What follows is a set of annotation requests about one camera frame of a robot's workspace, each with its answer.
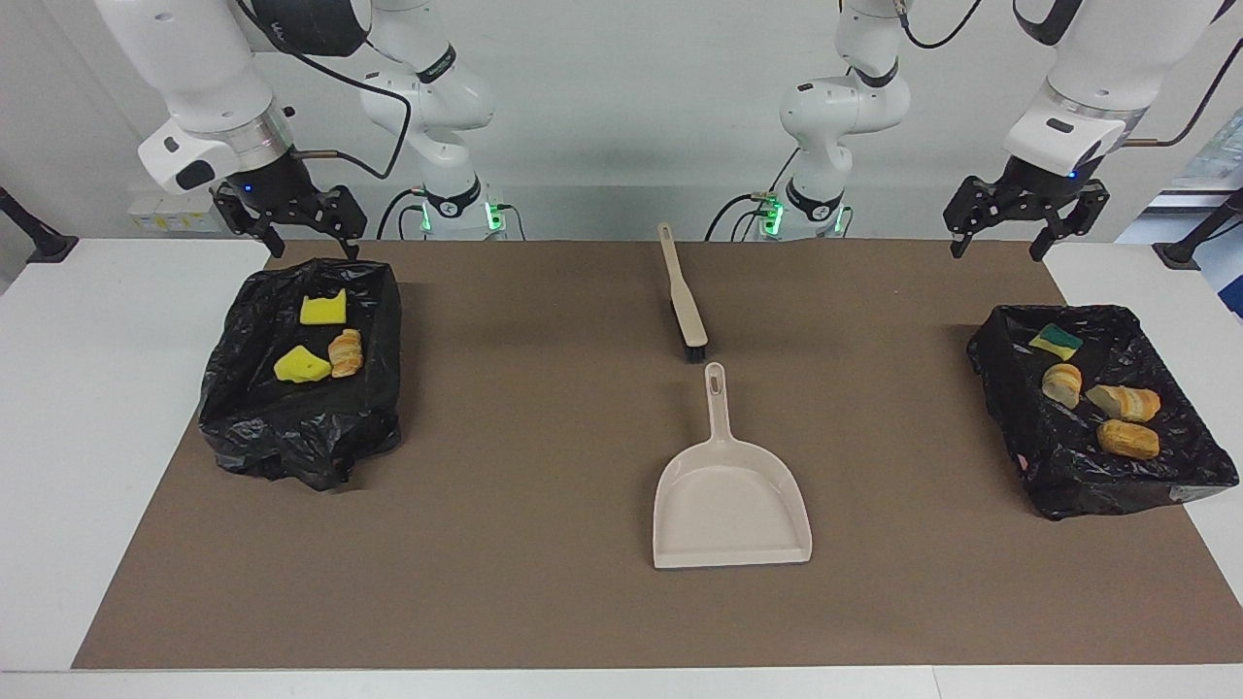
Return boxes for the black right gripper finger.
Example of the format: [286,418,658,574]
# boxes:
[316,184,369,262]
[211,184,286,259]

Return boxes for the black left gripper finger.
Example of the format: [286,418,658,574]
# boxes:
[1029,183,1112,263]
[943,175,993,260]

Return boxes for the notched yellow green sponge piece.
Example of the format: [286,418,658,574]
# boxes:
[299,288,349,326]

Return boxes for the small yellow sponge wedge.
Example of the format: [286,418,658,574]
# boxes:
[1028,323,1086,362]

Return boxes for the pale tan torn sponge piece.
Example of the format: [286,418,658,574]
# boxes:
[327,328,365,379]
[1041,363,1084,410]
[1085,384,1162,423]

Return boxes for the yellow sponge piece dark dot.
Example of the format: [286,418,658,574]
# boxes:
[273,345,333,384]

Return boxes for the orange-brown sponge lump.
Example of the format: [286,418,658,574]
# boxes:
[1096,418,1162,460]

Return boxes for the beige brush black bristles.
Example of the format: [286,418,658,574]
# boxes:
[657,222,710,364]

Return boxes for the beige plastic dustpan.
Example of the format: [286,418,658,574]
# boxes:
[652,361,814,570]

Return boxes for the black bag-lined bin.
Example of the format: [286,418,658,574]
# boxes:
[198,257,403,491]

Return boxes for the black bag bin pink mark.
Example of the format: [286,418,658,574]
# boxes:
[967,304,1241,521]

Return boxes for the white box yellow labels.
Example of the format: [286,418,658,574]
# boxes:
[128,192,234,234]

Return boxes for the white blue background furniture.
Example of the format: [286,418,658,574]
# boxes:
[1115,115,1243,321]

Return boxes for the brown table mat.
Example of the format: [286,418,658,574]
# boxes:
[71,239,1243,671]

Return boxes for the black camera stand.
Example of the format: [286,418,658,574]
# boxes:
[0,186,79,265]
[1153,187,1243,271]

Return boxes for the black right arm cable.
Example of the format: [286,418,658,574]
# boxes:
[236,0,414,182]

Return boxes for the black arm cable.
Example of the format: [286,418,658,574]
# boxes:
[898,0,1243,149]
[236,0,414,182]

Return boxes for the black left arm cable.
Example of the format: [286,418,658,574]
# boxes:
[898,0,1243,149]

